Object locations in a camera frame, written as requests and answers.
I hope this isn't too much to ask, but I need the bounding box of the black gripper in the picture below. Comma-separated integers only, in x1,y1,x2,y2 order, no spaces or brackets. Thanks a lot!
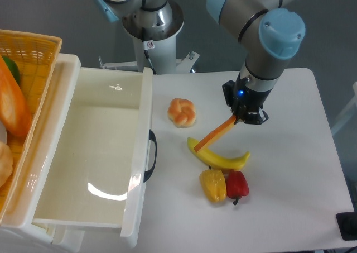
222,73,272,125

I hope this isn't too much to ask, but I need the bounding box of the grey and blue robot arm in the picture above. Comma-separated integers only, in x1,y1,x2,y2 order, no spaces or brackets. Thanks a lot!
94,0,306,125

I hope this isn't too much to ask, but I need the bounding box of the knotted bread roll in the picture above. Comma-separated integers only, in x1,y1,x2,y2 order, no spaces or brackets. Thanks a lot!
167,98,196,128

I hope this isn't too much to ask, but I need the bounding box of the open upper white drawer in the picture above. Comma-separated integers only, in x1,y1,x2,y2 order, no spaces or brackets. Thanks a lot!
32,66,154,249

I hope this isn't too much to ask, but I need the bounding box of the light bread roll in basket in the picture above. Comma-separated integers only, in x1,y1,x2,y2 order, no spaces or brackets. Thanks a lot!
0,141,13,186

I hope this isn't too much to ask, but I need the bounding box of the white drawer cabinet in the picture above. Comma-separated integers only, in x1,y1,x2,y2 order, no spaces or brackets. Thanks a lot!
1,54,84,252

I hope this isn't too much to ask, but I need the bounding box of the yellow banana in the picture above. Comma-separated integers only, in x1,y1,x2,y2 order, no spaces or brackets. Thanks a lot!
186,137,250,173

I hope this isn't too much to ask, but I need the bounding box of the red bell pepper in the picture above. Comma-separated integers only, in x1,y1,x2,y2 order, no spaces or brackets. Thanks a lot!
226,170,249,206

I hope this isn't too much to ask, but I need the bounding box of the yellow bell pepper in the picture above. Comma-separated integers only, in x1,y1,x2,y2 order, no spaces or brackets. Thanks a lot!
199,169,226,203

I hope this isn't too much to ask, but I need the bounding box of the black device at table edge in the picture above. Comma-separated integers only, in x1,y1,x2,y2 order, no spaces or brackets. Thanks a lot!
336,212,356,241

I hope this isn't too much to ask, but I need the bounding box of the yellow wicker basket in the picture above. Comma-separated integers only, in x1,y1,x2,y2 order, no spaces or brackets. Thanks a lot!
1,29,62,218

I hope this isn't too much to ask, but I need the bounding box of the orange baguette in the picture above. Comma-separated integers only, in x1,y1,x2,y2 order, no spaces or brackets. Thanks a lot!
1,57,32,137

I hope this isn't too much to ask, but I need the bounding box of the green pepper in basket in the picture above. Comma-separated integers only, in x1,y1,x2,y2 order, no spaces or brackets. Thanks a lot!
2,56,21,85

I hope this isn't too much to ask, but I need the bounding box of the black drawer handle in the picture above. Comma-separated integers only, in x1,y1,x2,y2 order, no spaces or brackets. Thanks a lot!
143,130,157,183

